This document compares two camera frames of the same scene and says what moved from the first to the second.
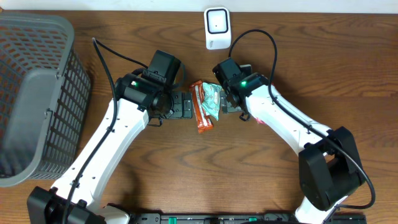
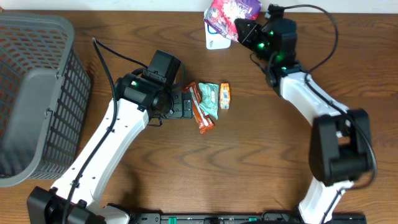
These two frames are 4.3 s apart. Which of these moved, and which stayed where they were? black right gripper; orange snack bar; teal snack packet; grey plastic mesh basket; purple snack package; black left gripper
Moved: black right gripper; purple snack package
Stayed: grey plastic mesh basket; teal snack packet; black left gripper; orange snack bar
